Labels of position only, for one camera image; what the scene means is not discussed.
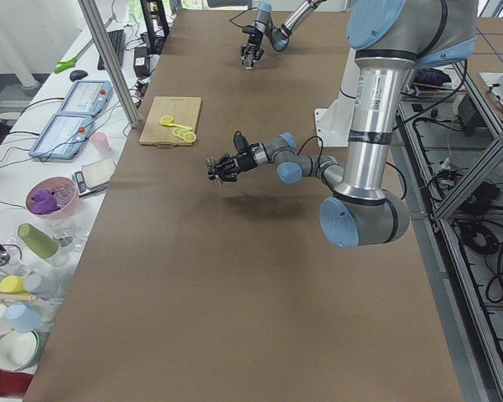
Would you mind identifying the black keyboard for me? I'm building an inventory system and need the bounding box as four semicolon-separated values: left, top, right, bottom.
96;28;127;71

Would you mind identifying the teach pendant near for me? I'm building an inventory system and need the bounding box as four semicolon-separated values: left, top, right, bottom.
29;113;94;160

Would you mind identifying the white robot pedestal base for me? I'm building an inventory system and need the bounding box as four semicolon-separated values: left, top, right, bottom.
314;48;360;147

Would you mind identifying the bamboo cutting board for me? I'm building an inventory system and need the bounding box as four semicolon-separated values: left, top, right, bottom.
139;96;202;147

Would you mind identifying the white bowl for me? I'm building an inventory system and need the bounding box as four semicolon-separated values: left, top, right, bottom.
0;331;39;371

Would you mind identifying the green tumbler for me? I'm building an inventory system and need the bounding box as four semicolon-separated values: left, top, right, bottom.
18;223;59;260

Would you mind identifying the small clear glass measuring cup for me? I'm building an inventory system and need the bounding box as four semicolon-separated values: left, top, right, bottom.
242;55;255;70

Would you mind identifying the aluminium frame post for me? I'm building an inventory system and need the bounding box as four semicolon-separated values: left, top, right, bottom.
78;0;140;128

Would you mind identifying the lemon slice end of row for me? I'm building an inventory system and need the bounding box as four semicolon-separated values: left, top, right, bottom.
183;131;197;143

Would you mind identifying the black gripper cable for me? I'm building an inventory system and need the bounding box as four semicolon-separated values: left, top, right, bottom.
233;130;324;168

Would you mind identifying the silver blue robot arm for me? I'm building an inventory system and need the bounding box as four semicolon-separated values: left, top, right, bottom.
241;1;322;70
207;1;478;247

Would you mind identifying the yellow cup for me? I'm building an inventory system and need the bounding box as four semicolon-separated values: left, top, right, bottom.
0;276;28;295

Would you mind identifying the lemon slice middle of row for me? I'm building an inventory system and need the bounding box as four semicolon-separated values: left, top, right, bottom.
177;129;189;138

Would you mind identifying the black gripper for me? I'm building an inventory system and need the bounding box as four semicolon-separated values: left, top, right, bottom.
241;25;264;65
211;152;258;183

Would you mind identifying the yellow plastic knife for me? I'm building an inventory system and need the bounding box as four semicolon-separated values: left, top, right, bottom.
164;122;192;130

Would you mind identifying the light blue cup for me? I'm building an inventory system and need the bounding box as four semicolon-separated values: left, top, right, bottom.
5;302;43;333

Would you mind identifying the steel double jigger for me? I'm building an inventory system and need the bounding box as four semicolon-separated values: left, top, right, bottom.
205;157;223;187

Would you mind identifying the teach pendant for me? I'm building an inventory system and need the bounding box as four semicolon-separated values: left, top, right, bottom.
59;80;112;117
29;113;94;160

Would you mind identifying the teach pendant far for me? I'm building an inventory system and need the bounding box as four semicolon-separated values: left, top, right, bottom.
59;80;112;117

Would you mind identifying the lemon slice top of pair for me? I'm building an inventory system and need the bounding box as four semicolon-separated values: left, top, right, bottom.
159;116;174;126

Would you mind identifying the pink bowl with purple cloth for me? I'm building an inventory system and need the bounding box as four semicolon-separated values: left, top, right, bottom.
25;176;80;219

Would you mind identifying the pink plastic cup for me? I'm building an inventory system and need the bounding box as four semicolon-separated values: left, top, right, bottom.
89;131;111;156

